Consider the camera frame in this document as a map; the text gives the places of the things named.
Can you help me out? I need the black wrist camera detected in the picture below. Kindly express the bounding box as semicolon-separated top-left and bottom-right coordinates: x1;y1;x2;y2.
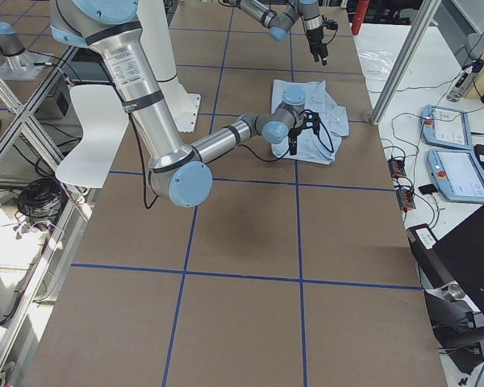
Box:
323;19;339;31
304;111;321;136

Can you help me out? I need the red fire extinguisher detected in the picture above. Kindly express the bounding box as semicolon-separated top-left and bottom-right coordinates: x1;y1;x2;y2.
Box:
351;0;369;35

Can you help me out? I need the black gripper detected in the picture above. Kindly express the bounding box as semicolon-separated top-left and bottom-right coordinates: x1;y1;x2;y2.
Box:
306;28;328;65
288;113;309;156

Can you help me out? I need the upper blue teach pendant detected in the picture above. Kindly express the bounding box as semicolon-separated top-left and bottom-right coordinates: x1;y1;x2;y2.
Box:
421;105;473;150

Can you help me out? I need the blue teach pendant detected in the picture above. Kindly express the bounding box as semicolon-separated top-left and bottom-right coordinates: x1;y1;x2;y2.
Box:
427;148;484;204
421;105;473;150

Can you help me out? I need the black laptop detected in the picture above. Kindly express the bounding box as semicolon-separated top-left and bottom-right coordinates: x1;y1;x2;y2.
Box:
407;204;484;314

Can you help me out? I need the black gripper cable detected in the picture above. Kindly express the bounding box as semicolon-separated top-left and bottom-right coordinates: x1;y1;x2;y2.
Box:
241;108;335;163

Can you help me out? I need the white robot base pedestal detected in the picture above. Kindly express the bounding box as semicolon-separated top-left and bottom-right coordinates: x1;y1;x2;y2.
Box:
137;0;201;133

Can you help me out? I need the lower blue teach pendant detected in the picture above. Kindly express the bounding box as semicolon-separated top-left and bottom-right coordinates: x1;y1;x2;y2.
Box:
427;148;484;204

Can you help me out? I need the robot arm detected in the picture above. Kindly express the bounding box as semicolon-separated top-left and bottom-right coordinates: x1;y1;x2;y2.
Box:
50;1;306;207
219;0;338;65

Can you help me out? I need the white curved panel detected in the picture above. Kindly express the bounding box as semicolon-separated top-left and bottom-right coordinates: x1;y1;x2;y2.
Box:
56;85;128;189

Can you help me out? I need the clear plastic bag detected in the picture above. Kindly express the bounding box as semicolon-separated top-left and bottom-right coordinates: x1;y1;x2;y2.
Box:
357;49;396;81

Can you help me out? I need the light blue button-up shirt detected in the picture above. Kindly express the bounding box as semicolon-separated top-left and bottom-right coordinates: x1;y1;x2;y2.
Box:
271;81;349;165

